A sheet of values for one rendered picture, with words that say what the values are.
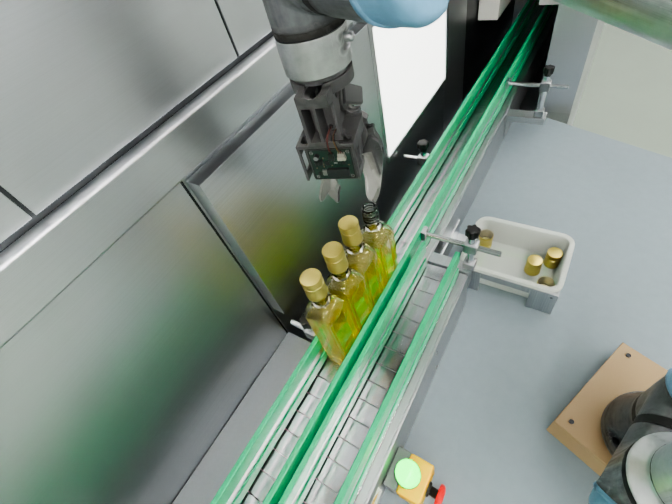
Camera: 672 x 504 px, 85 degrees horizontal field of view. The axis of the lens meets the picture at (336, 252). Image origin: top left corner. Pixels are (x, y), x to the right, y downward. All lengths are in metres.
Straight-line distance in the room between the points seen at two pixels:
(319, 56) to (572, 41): 1.15
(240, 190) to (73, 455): 0.41
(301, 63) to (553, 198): 0.96
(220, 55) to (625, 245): 1.01
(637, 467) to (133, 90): 0.70
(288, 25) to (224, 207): 0.26
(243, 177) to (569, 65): 1.18
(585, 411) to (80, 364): 0.80
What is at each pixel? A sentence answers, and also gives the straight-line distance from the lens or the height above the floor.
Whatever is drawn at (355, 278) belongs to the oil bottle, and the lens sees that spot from 0.62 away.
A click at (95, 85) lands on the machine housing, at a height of 1.46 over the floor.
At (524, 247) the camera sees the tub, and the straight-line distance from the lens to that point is 1.06.
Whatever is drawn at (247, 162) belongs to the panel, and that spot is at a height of 1.29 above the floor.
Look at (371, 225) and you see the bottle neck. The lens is 0.65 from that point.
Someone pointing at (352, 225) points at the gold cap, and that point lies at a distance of 0.59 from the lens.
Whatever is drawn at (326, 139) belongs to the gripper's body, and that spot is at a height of 1.36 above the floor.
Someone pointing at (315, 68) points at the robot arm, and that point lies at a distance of 0.40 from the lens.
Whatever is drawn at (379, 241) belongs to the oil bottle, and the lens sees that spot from 0.67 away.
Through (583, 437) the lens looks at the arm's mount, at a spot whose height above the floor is 0.81.
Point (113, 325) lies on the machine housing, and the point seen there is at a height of 1.24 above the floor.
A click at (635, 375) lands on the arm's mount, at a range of 0.90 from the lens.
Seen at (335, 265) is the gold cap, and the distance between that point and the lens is 0.57.
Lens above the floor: 1.59
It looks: 49 degrees down
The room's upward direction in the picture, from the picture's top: 19 degrees counter-clockwise
